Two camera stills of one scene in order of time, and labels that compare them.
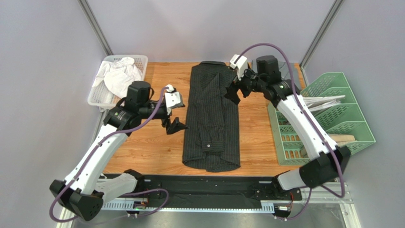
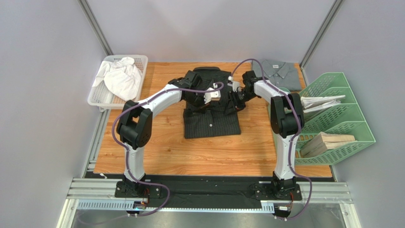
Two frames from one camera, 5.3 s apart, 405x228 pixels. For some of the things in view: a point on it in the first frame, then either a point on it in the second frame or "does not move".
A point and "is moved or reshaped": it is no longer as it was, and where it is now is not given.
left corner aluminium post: x=94 y=25 does not move
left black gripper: x=176 y=127 to x=202 y=94
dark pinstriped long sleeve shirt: x=211 y=139 is moved or reshaped
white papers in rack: x=317 y=103 does not move
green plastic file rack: x=347 y=117 does not move
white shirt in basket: x=118 y=75 does not move
